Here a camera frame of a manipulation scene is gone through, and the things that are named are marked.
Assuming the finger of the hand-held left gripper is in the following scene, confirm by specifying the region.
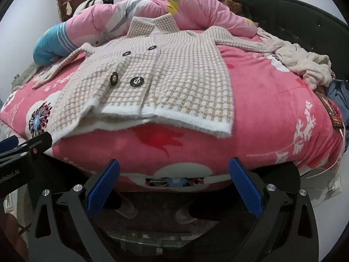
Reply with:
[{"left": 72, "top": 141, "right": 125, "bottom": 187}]
[
  {"left": 0, "top": 137, "right": 19, "bottom": 156},
  {"left": 17, "top": 132, "right": 53, "bottom": 167}
]

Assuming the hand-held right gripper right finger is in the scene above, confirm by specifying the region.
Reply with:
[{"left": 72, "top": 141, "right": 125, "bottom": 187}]
[{"left": 228, "top": 157, "right": 320, "bottom": 262}]

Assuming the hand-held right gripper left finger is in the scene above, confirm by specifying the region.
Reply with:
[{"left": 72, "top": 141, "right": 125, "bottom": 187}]
[{"left": 34, "top": 159, "right": 120, "bottom": 262}]

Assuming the beige houndstooth knit coat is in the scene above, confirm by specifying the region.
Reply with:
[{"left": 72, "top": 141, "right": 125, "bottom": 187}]
[{"left": 32, "top": 14, "right": 289, "bottom": 140}]

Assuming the pink slipper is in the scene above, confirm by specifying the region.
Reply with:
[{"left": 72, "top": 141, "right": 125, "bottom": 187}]
[
  {"left": 113, "top": 192, "right": 138, "bottom": 219},
  {"left": 174, "top": 204, "right": 197, "bottom": 223}
]

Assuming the olive patterned cloth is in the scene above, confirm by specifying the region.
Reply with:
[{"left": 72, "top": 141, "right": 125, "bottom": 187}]
[{"left": 11, "top": 62, "right": 37, "bottom": 91}]

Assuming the pink floral fleece blanket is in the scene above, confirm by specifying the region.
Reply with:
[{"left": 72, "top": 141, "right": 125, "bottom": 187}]
[{"left": 0, "top": 27, "right": 347, "bottom": 195}]

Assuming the dark brown controller box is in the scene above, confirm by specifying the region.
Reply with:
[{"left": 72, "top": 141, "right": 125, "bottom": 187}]
[{"left": 316, "top": 91, "right": 344, "bottom": 129}]

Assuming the pink and blue printed quilt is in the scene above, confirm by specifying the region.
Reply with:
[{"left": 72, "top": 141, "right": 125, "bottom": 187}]
[{"left": 33, "top": 0, "right": 259, "bottom": 66}]

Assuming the dark blue clothing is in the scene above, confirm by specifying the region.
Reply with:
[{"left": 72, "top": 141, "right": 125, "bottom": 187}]
[{"left": 326, "top": 79, "right": 349, "bottom": 149}]

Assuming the cream fuzzy garment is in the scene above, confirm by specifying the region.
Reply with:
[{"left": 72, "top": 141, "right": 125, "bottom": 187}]
[{"left": 274, "top": 42, "right": 334, "bottom": 90}]

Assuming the black and white cloth bundle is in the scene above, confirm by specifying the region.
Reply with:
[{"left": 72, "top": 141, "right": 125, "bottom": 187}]
[{"left": 73, "top": 0, "right": 115, "bottom": 15}]

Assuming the black bed headboard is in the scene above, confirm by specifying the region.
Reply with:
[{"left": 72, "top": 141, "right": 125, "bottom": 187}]
[{"left": 237, "top": 0, "right": 349, "bottom": 84}]

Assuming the white wall socket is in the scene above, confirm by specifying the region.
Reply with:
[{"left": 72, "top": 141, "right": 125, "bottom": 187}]
[{"left": 328, "top": 178, "right": 343, "bottom": 195}]

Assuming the white cable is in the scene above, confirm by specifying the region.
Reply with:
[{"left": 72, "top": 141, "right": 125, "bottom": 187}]
[{"left": 305, "top": 128, "right": 347, "bottom": 194}]

